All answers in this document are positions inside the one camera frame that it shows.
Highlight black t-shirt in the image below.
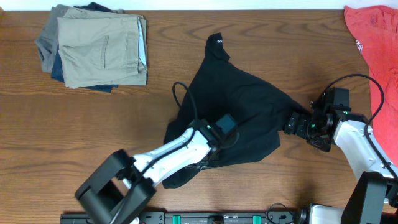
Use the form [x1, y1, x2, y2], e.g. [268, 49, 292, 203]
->
[162, 33, 304, 189]

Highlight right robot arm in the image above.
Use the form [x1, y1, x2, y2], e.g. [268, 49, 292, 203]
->
[284, 108, 397, 223]

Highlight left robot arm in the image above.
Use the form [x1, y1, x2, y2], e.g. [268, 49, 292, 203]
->
[75, 115, 237, 223]

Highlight red t-shirt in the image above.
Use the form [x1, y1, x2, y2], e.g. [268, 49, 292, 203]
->
[343, 5, 398, 167]

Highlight folded khaki pants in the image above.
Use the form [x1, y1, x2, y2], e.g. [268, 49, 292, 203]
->
[57, 7, 148, 88]

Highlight folded grey garment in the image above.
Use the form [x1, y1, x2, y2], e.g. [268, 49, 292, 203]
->
[35, 4, 70, 73]

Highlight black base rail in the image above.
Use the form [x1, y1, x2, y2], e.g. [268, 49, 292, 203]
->
[60, 203, 299, 224]

